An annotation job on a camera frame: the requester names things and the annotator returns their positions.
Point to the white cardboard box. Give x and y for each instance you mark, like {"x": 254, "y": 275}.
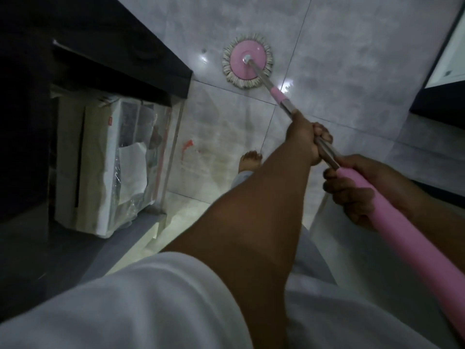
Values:
{"x": 98, "y": 170}

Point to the person's right hand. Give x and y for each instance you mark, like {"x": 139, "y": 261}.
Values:
{"x": 377, "y": 178}

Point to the person's left fingers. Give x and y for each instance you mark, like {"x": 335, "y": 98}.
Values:
{"x": 322, "y": 132}

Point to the person's left hand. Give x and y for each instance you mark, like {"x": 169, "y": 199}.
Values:
{"x": 300, "y": 136}

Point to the person's white shirt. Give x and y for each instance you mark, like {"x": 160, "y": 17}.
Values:
{"x": 145, "y": 305}

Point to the pink spin mop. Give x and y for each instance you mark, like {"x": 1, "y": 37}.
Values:
{"x": 399, "y": 228}

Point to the black cabinet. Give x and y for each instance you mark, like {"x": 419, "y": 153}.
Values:
{"x": 32, "y": 141}

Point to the dark cabinet with white panel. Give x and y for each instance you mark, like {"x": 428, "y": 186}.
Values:
{"x": 441, "y": 98}

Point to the person's bare foot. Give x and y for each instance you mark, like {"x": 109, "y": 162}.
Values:
{"x": 250, "y": 161}

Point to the person's right fingers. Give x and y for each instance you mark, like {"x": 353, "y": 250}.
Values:
{"x": 348, "y": 196}

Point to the clear plastic bag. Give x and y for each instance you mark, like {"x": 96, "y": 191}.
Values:
{"x": 136, "y": 199}

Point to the person's left forearm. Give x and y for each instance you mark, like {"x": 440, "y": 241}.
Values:
{"x": 250, "y": 214}

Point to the person's right forearm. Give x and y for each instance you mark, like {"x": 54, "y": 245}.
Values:
{"x": 436, "y": 221}

